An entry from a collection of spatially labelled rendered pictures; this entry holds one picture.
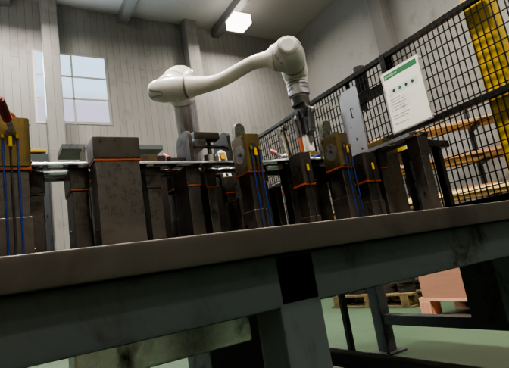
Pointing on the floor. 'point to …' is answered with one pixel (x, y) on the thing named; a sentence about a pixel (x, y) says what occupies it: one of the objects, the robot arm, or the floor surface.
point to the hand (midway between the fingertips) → (308, 144)
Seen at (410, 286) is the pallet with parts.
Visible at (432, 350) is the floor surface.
